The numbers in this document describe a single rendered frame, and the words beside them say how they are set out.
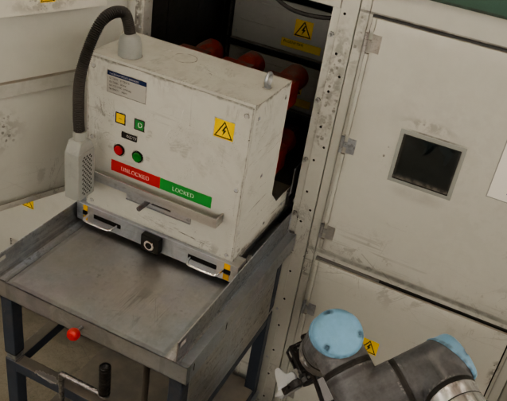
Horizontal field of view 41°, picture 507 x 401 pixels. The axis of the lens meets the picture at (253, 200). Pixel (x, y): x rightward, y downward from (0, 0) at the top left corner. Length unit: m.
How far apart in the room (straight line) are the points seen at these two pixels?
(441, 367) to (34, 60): 1.40
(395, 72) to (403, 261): 0.57
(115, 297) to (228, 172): 0.45
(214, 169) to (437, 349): 0.79
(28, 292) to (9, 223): 1.05
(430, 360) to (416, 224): 0.83
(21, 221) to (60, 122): 0.76
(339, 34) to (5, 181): 1.08
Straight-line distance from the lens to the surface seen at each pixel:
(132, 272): 1.90
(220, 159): 1.71
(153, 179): 1.85
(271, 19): 2.61
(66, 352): 2.87
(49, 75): 2.06
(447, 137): 1.84
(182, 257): 1.91
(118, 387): 2.51
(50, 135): 2.16
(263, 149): 1.75
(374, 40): 1.80
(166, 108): 1.74
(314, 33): 2.55
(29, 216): 2.78
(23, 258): 1.96
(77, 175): 1.85
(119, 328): 1.74
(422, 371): 1.19
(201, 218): 1.77
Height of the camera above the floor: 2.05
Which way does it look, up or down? 32 degrees down
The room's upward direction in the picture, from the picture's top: 9 degrees clockwise
